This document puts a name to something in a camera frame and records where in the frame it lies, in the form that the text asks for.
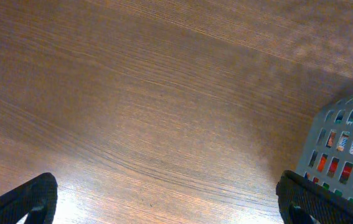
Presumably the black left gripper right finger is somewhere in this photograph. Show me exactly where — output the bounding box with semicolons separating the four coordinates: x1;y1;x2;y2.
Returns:
276;170;353;224

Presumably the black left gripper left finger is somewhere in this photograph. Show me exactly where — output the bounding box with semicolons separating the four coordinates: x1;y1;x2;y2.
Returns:
0;172;58;224

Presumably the grey plastic basket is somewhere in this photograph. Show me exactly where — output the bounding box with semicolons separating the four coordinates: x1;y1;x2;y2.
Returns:
296;95;353;203

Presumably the orange biscuit packet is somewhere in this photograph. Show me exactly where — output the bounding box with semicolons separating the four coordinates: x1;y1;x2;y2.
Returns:
308;152;353;185

